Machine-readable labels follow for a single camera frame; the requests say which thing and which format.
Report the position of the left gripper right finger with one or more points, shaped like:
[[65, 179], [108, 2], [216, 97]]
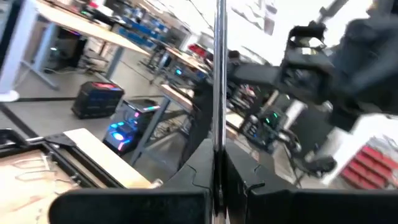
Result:
[[295, 208]]

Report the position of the steel combination wrench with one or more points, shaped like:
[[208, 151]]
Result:
[[219, 77]]

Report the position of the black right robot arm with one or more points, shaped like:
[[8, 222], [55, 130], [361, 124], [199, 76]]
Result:
[[367, 56]]

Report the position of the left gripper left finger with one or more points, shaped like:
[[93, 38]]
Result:
[[140, 208]]

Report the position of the red storage bin rack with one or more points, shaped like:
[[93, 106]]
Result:
[[370, 168]]

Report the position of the wooden top desk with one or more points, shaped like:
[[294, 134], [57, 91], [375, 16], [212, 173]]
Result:
[[87, 28]]

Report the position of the black crate with red lid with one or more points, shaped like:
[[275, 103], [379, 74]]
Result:
[[98, 99]]

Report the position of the computer with coloured lights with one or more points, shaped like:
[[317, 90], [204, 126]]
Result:
[[130, 124]]

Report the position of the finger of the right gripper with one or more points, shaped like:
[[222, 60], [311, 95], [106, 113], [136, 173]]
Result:
[[255, 74]]

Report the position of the black office chair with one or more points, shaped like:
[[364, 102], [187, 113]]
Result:
[[320, 165]]

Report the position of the grey metal table leg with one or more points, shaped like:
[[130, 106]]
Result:
[[152, 124]]

